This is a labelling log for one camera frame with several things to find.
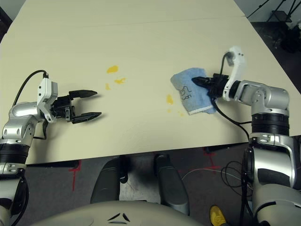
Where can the yellow shoe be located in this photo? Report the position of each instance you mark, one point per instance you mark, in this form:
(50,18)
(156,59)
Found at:
(217,215)

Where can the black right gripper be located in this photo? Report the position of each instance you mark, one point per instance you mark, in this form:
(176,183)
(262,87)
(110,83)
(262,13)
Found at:
(217,86)

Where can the grey left robot leg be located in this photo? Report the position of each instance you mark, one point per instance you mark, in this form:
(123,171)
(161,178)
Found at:
(105,181)

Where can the black table support post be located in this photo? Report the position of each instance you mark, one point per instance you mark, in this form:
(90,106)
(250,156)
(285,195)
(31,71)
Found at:
(123,169)

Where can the oval yellow liquid puddle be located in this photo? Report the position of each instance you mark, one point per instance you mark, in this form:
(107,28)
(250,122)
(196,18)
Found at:
(169,99)

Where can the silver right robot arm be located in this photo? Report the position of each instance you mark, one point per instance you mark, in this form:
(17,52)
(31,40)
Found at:
(270,94)

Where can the jagged yellow liquid puddle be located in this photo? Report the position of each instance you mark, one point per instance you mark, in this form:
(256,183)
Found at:
(120,80)

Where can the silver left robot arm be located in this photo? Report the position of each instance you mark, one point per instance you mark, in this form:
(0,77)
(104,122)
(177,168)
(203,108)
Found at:
(18,117)

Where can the grey right robot leg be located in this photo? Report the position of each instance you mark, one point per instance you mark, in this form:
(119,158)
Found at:
(170,183)

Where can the blue terry rag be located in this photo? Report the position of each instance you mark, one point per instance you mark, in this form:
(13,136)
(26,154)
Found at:
(197,99)

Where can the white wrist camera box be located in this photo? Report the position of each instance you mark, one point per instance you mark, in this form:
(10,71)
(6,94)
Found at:
(237,63)
(45,91)

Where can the black tripod stand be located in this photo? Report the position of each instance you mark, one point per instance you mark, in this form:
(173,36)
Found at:
(281,15)

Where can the grey robot leg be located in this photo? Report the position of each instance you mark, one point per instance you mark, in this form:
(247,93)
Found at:
(105,181)
(170,183)

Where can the small yellow liquid puddle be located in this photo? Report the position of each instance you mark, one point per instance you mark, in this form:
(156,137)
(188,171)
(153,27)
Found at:
(107,86)

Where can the black equipment bag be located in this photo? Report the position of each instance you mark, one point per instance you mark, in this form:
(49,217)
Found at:
(290,42)

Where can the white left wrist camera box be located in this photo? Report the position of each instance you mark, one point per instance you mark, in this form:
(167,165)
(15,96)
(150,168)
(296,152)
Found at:
(45,91)

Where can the grey robot torso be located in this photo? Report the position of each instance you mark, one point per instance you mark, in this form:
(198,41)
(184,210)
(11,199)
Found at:
(105,212)

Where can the black foam floor mat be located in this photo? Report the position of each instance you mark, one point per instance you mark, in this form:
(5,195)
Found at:
(4,21)

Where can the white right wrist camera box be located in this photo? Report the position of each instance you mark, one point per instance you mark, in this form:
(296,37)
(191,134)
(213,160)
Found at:
(237,63)

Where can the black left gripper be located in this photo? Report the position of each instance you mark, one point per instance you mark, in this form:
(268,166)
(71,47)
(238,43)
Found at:
(63,108)

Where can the large yellow liquid puddle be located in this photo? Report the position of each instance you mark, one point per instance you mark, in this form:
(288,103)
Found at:
(112,69)

